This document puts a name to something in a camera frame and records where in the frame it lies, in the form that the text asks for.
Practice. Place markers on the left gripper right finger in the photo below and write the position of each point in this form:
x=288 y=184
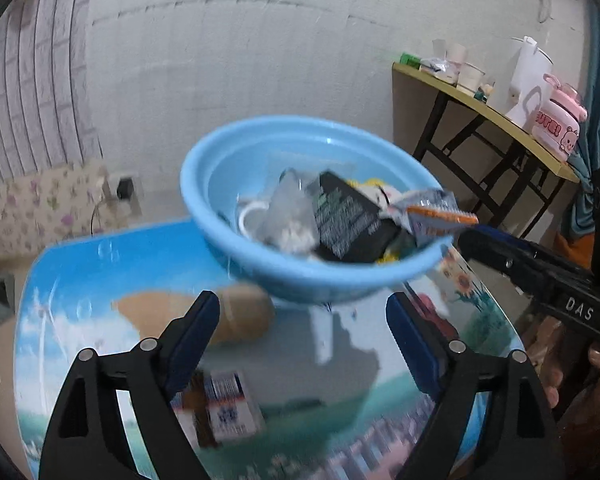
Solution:
x=517 y=438

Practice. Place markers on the orange silver snack packet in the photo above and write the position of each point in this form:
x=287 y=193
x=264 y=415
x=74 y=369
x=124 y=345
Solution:
x=428 y=214

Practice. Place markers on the brown plush bear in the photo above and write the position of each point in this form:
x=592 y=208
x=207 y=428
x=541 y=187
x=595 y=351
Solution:
x=245 y=312

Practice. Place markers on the white sun plush toy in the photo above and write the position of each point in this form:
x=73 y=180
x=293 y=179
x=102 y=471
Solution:
x=379 y=192

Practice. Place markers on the black bottle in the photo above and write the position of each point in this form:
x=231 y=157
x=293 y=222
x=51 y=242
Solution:
x=350 y=228

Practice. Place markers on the white plastic hook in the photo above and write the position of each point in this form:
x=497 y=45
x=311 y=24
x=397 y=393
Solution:
x=249 y=216

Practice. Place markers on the clear bag of cotton swabs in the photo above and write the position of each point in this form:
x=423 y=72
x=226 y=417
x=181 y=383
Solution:
x=290 y=226

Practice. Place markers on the person's right hand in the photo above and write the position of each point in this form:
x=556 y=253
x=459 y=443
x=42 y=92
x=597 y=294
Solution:
x=570 y=375

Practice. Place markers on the card box with brown band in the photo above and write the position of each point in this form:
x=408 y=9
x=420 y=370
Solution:
x=216 y=409

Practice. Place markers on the pink lunch jar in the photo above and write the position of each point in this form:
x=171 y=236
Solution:
x=557 y=123

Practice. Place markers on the yellow side table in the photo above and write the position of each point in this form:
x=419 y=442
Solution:
x=524 y=164

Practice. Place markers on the white electric kettle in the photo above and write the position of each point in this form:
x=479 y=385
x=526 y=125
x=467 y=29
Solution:
x=526 y=88

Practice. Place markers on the green small box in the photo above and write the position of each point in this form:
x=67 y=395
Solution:
x=410 y=60

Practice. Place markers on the blue plastic basin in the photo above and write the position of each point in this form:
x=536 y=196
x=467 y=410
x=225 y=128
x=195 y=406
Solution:
x=244 y=161

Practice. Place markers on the black wall charger with cable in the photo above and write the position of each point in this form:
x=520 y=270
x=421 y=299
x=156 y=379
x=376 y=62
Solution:
x=124 y=192

